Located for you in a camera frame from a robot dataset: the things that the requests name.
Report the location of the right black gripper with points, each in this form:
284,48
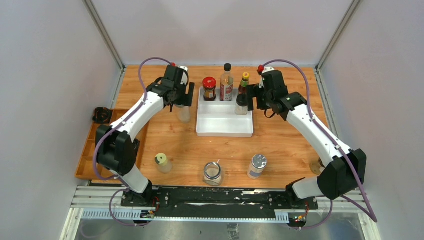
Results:
253,91

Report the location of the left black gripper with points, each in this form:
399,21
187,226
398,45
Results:
186,99

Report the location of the yellow cap sauce bottle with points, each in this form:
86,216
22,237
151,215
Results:
242,89

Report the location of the silver lid shaker jar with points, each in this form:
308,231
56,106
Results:
183,114

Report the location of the black cap white pepper bottle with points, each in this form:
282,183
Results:
241,107

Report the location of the red lid brown jar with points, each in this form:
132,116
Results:
209,87

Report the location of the black cap soy sauce bottle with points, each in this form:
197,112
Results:
226,84

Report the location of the white divided tray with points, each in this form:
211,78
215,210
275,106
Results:
218,118

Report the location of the silver lid peppercorn bottle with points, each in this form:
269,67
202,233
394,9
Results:
257,166

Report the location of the yellow lid spice bottle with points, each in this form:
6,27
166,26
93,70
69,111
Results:
164,165

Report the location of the round glass jar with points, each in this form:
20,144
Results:
212,174

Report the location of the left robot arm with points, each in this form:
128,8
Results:
114,148

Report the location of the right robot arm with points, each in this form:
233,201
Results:
343,167

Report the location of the black cap grinder bottle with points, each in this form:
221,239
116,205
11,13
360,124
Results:
317,166

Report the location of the wooden compartment organizer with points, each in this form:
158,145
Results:
103,115

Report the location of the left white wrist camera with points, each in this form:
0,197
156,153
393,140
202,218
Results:
185,75

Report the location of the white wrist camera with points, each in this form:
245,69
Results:
185,75
261,71

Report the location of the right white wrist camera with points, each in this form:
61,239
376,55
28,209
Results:
261,71

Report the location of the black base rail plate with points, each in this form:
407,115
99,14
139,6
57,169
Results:
217,203

